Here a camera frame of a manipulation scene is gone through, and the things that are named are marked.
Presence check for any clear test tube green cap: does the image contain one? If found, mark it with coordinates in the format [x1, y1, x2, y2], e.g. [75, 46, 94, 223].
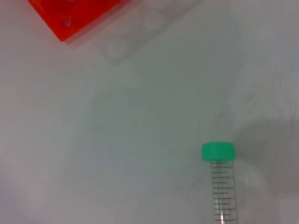
[201, 141, 238, 224]

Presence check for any orange plastic test tube rack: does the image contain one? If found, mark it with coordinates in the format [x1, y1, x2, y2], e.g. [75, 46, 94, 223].
[28, 0, 124, 43]

